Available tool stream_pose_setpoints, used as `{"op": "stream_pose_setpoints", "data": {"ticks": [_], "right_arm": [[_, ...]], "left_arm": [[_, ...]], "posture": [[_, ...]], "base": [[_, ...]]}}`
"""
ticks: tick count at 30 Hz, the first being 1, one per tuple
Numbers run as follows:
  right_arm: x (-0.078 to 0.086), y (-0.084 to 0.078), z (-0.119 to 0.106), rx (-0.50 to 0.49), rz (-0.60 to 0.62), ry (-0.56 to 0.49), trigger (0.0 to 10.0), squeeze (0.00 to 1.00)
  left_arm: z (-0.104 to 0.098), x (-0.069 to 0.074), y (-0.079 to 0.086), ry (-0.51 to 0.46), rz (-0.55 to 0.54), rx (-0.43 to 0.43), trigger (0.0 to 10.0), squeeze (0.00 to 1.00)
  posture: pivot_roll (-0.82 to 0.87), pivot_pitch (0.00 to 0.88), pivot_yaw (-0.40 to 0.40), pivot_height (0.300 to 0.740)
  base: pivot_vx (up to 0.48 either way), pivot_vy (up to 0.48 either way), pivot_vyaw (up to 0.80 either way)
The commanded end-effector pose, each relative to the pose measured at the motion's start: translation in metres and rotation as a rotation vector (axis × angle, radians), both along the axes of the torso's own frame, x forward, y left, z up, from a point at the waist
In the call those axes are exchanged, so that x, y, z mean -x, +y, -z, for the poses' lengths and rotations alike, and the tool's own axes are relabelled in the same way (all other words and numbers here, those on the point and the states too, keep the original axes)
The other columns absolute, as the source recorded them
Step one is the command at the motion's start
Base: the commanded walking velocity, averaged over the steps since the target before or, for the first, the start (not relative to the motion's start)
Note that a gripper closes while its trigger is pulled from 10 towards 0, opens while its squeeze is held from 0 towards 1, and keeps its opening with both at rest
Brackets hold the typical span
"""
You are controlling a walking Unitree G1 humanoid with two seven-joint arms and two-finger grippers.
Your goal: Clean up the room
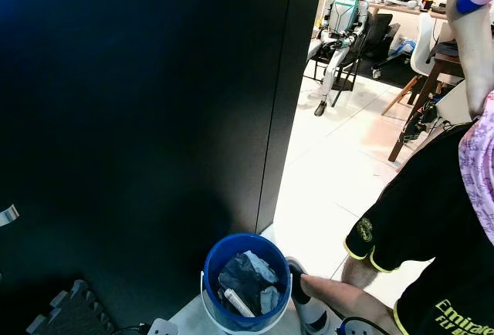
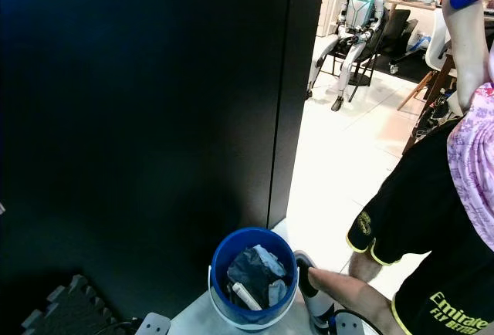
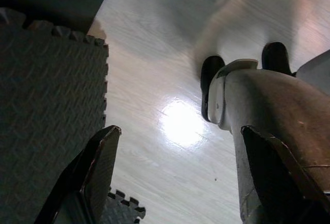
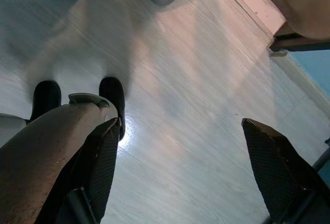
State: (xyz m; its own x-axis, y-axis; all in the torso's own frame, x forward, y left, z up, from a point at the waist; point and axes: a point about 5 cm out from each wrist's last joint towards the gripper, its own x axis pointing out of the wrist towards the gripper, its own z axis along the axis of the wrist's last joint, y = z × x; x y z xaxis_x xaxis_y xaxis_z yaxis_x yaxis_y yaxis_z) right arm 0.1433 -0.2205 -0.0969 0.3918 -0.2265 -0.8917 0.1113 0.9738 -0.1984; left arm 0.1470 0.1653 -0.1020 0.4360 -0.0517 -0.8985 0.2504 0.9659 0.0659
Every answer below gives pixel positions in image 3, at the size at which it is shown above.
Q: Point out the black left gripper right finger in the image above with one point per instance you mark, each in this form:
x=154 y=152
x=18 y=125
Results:
x=278 y=182

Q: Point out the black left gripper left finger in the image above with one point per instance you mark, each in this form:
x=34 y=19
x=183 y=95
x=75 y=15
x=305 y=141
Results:
x=92 y=172

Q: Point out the grey foam puzzle mat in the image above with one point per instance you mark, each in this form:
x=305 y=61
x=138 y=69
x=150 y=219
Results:
x=51 y=92

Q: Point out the black robot foot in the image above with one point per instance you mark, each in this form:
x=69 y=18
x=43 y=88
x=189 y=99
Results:
x=274 y=56

